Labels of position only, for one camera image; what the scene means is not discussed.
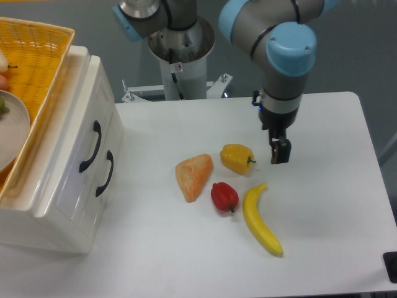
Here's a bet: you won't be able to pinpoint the green grapes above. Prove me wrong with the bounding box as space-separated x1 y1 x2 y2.
0 97 9 116

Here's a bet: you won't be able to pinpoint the black corner object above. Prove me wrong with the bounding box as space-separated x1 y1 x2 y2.
383 251 397 284

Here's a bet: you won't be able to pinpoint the orange bread wedge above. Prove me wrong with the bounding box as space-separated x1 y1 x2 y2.
175 153 213 202

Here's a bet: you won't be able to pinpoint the yellow bell pepper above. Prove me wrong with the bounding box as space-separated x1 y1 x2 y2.
220 144 256 175

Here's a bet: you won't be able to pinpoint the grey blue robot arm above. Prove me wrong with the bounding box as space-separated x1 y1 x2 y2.
113 1 335 164

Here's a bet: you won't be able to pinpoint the orange peach fruit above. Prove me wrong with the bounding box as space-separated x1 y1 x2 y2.
0 74 9 91

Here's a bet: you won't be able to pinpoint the white drawer cabinet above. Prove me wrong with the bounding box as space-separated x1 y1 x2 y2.
1 46 123 253

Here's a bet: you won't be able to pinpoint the white plate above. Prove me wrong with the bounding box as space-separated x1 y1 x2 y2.
1 90 30 172

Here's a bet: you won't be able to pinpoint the white drawer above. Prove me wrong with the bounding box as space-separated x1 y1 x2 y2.
78 107 123 252
35 56 115 223

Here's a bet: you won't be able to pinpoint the white pear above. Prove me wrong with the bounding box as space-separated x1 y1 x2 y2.
0 50 18 74

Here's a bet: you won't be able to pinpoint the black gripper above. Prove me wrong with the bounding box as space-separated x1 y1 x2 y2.
252 89 302 164

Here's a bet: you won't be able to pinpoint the yellow woven basket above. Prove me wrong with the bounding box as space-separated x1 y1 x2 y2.
1 17 75 198

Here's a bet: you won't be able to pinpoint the yellow banana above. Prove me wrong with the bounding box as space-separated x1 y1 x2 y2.
243 183 283 256

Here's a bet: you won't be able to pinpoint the red bell pepper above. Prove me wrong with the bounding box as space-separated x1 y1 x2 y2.
211 182 239 213

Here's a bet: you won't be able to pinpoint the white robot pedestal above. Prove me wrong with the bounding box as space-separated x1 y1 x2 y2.
122 16 233 103

